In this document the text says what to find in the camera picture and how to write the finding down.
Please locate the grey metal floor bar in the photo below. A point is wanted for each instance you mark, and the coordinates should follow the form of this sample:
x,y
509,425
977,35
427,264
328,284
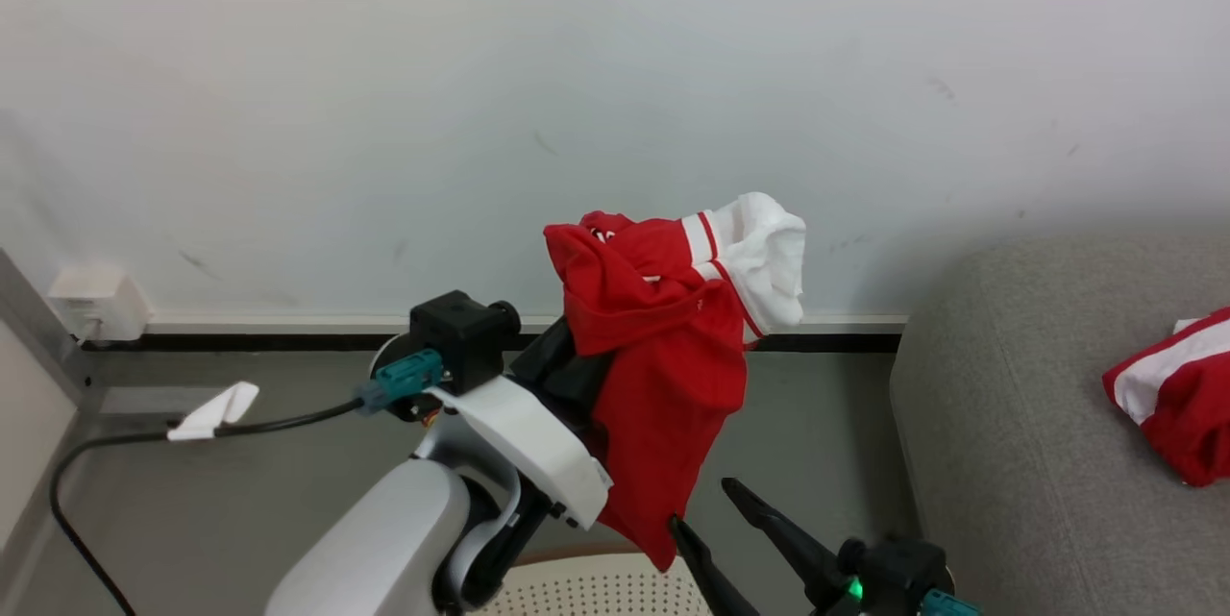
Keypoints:
x,y
135,400

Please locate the red and white garment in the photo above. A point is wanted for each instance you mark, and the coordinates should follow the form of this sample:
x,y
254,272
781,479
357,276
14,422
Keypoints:
x,y
663,385
1177,405

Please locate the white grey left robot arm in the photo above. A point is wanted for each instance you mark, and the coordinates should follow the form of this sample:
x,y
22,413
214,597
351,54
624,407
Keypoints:
x,y
384,539

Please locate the white baseboard strip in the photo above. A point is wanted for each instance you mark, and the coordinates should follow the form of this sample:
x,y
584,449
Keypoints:
x,y
846,326

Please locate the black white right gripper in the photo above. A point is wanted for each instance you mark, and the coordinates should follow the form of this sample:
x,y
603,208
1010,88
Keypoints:
x,y
889,573

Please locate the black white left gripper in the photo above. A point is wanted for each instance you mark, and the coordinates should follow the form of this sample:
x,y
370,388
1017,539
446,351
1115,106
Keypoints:
x,y
533,443

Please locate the grey fabric sofa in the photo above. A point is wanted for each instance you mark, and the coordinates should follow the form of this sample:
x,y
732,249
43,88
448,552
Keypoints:
x,y
1019,462

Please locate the beige perforated laundry basket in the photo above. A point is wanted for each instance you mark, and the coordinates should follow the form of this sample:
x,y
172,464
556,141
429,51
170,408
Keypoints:
x,y
596,592

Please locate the white wall socket box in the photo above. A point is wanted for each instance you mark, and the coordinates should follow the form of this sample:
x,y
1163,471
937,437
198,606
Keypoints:
x,y
96,301

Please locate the grey metal frame post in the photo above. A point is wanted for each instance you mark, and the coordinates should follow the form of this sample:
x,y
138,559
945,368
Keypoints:
x,y
38,328

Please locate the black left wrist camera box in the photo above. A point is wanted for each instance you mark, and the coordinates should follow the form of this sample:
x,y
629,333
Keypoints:
x,y
461,332

